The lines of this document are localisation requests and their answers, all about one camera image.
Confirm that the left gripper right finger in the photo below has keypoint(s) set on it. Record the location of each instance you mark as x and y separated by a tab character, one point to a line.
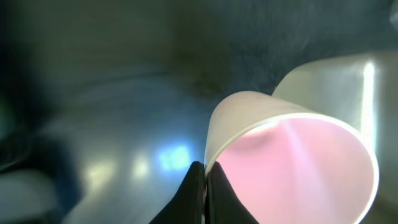
222	202

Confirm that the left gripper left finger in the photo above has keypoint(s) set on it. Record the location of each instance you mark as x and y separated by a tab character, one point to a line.
189	199

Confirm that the pink cup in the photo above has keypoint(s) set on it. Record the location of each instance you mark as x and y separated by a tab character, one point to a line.
295	168

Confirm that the steel sink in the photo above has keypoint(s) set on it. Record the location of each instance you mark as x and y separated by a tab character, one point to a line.
335	87

